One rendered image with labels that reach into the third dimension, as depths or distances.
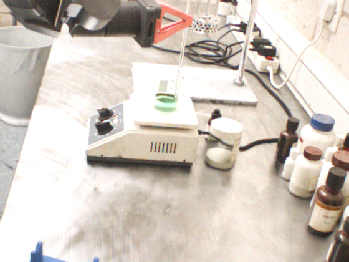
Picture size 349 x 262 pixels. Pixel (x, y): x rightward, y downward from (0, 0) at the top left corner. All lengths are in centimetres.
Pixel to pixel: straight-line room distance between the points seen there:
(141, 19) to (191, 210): 31
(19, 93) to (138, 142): 168
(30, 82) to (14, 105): 15
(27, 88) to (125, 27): 174
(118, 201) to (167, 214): 8
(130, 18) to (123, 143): 23
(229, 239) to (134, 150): 25
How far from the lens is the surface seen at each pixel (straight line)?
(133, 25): 83
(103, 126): 94
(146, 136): 92
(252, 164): 101
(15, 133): 259
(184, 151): 94
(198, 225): 82
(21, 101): 258
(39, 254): 71
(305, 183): 93
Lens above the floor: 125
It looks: 29 degrees down
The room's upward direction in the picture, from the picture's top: 7 degrees clockwise
